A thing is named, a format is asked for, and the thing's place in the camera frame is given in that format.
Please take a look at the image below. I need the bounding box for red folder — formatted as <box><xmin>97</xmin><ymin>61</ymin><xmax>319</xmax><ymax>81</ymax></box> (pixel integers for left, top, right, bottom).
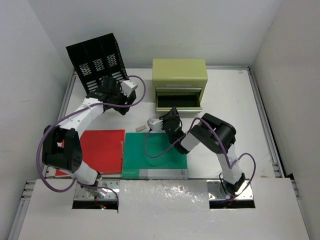
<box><xmin>55</xmin><ymin>129</ymin><xmax>126</xmax><ymax>177</ymax></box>

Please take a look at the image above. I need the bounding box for olive green drawer toolbox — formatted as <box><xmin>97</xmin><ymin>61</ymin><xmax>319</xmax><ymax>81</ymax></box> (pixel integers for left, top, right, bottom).
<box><xmin>151</xmin><ymin>58</ymin><xmax>208</xmax><ymax>113</ymax></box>

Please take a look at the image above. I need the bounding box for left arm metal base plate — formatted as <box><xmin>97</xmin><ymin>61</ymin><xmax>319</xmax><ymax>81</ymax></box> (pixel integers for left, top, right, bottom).
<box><xmin>73</xmin><ymin>178</ymin><xmax>120</xmax><ymax>202</ymax></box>

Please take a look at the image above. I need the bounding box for black three-slot file rack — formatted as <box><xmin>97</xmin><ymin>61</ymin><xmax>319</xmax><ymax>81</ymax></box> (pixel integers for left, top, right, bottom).
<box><xmin>66</xmin><ymin>33</ymin><xmax>129</xmax><ymax>99</ymax></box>

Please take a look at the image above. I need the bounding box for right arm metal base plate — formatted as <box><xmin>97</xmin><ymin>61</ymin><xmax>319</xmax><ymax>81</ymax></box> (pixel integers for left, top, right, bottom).
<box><xmin>206</xmin><ymin>179</ymin><xmax>254</xmax><ymax>202</ymax></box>

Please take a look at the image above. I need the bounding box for green binder folder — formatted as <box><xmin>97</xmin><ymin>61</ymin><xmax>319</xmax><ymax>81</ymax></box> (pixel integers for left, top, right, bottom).
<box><xmin>121</xmin><ymin>132</ymin><xmax>189</xmax><ymax>180</ymax></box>

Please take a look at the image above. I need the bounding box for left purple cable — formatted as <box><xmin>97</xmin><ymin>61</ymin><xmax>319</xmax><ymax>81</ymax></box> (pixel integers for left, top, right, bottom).
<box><xmin>36</xmin><ymin>75</ymin><xmax>147</xmax><ymax>210</ymax></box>

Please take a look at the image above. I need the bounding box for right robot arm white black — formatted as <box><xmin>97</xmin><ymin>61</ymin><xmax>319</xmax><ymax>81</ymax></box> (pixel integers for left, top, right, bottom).
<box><xmin>159</xmin><ymin>107</ymin><xmax>245</xmax><ymax>196</ymax></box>

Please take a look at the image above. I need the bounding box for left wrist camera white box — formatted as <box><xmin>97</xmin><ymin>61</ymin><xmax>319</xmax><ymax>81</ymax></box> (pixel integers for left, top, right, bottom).
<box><xmin>120</xmin><ymin>80</ymin><xmax>138</xmax><ymax>98</ymax></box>

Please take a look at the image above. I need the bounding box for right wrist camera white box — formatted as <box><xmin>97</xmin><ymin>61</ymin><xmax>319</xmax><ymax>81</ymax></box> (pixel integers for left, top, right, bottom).
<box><xmin>147</xmin><ymin>118</ymin><xmax>164</xmax><ymax>133</ymax></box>

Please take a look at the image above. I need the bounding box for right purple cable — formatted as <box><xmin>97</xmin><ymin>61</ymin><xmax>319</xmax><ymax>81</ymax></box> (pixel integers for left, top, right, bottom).
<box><xmin>144</xmin><ymin>117</ymin><xmax>257</xmax><ymax>201</ymax></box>

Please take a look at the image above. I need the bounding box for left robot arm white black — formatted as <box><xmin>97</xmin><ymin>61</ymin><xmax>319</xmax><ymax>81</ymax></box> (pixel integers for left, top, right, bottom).
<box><xmin>36</xmin><ymin>76</ymin><xmax>139</xmax><ymax>189</ymax></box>

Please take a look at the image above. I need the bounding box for purple cable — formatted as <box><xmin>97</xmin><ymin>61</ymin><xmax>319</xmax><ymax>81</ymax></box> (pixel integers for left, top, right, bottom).
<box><xmin>36</xmin><ymin>75</ymin><xmax>147</xmax><ymax>210</ymax></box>
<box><xmin>144</xmin><ymin>117</ymin><xmax>257</xmax><ymax>201</ymax></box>

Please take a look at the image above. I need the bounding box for beige eraser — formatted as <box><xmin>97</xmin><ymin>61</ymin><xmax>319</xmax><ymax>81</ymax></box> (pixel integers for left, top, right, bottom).
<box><xmin>135</xmin><ymin>125</ymin><xmax>147</xmax><ymax>132</ymax></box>

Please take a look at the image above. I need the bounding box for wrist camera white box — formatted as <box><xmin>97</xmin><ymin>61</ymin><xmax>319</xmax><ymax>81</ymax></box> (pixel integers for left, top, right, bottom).
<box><xmin>147</xmin><ymin>118</ymin><xmax>164</xmax><ymax>133</ymax></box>
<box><xmin>120</xmin><ymin>80</ymin><xmax>138</xmax><ymax>98</ymax></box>

